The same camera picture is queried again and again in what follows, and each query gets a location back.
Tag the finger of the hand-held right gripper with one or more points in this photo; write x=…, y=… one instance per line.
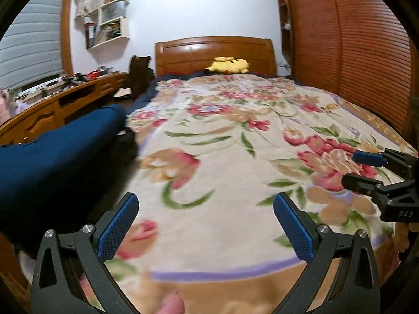
x=360, y=184
x=368, y=158

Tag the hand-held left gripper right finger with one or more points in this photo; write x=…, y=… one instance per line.
x=293, y=227

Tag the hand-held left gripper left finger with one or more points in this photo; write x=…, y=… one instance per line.
x=116, y=225

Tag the blue suit jacket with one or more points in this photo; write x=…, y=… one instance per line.
x=49, y=170

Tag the person's right hand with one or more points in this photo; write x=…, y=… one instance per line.
x=402, y=237

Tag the person's left hand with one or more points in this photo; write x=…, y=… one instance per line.
x=170, y=304

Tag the black jacket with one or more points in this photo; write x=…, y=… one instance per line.
x=128, y=144

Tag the floral blanket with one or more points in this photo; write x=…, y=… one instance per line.
x=229, y=170

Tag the wooden louvered wardrobe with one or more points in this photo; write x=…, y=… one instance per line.
x=353, y=45

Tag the wooden desk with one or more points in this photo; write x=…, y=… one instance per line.
x=49, y=114

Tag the black device on desk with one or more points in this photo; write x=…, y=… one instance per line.
x=75, y=80

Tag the dark wooden chair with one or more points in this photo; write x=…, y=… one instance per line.
x=139, y=75

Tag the red basket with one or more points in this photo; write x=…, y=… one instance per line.
x=93, y=74

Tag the pink soft toy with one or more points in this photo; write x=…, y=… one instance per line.
x=4, y=104

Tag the yellow plush toy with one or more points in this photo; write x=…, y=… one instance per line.
x=229, y=66

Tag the wooden bed headboard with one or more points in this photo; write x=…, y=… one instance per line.
x=212, y=50

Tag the black binders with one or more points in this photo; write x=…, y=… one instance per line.
x=89, y=36

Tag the grey window blind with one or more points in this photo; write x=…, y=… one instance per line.
x=29, y=39

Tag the grey paper bag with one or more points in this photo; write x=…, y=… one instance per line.
x=113, y=12

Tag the white wall shelf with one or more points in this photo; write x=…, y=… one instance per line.
x=124, y=29

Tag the wooden window frame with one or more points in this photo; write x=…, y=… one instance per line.
x=68, y=29

